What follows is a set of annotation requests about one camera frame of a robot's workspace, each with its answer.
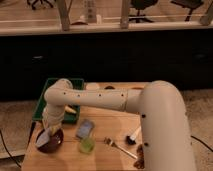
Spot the light grey towel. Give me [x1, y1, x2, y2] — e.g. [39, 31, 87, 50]
[36, 130, 50, 148]

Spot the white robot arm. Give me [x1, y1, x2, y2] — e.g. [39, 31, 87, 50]
[42, 79, 197, 171]

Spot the dark purple bowl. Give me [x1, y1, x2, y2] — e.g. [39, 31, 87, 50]
[38, 129, 64, 153]

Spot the dark round object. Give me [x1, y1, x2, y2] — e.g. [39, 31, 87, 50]
[104, 86, 115, 90]

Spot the cream round object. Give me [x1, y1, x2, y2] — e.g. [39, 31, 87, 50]
[86, 83, 100, 90]

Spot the green plastic tray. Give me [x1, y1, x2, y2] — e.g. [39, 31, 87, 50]
[32, 78, 84, 124]

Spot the blue sponge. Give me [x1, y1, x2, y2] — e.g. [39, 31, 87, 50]
[76, 119, 94, 139]

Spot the yellow banana toy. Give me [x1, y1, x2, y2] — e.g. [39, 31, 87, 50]
[65, 105, 77, 114]

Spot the small green cup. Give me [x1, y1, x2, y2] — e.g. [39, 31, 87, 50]
[79, 137, 95, 154]

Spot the brown grape bunch toy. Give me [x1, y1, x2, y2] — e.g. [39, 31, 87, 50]
[134, 145, 144, 169]

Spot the black office chair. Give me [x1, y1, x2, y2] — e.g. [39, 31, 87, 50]
[129, 0, 158, 23]

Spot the white handled black brush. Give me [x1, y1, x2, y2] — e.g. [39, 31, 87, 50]
[126, 127, 141, 145]

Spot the black cable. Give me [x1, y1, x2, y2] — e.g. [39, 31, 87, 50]
[0, 129, 23, 169]

